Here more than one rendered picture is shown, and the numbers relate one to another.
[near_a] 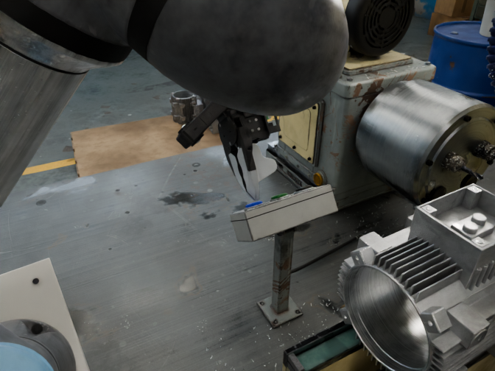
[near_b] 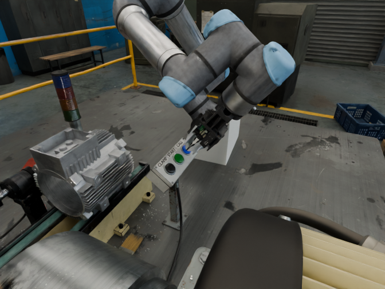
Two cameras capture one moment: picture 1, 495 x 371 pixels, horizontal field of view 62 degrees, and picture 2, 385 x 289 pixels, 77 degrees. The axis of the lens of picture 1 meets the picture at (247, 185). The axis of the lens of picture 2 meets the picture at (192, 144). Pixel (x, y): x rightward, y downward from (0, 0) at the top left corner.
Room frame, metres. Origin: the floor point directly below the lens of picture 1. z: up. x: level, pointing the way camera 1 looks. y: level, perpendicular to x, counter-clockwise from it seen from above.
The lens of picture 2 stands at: (1.05, -0.36, 1.46)
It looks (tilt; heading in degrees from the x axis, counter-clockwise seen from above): 32 degrees down; 143
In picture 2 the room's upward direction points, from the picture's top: straight up
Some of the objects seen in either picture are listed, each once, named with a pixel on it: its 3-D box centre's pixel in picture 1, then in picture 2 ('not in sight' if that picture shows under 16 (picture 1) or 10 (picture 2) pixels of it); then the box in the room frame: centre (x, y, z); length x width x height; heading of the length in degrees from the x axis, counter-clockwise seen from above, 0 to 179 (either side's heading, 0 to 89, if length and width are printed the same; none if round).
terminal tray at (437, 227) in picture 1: (469, 233); (68, 152); (0.44, -0.30, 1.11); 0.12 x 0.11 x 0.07; 119
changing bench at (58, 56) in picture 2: not in sight; (78, 62); (-4.59, 0.88, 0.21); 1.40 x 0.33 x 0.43; 115
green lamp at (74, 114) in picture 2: not in sight; (71, 113); (0.05, -0.21, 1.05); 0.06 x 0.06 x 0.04
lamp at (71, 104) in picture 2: not in sight; (68, 102); (0.05, -0.21, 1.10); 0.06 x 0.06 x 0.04
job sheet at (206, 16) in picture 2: not in sight; (207, 22); (-2.06, 2.28, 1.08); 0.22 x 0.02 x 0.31; 17
